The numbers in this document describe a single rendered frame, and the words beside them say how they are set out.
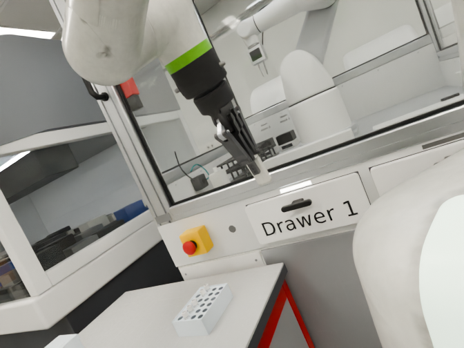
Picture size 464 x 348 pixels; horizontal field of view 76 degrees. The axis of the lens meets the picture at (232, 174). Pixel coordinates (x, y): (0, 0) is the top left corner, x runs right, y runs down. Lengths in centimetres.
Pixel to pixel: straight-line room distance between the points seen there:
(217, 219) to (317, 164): 32
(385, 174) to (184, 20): 49
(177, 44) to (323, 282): 65
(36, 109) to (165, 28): 87
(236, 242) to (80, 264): 59
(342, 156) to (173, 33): 43
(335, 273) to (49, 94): 118
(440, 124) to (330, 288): 46
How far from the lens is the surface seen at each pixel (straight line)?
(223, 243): 88
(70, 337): 95
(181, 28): 54
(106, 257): 127
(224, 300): 74
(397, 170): 70
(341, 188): 71
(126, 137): 95
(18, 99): 130
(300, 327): 88
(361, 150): 71
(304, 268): 84
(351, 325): 92
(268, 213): 77
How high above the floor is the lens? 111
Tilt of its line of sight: 6 degrees down
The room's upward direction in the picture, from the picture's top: 24 degrees counter-clockwise
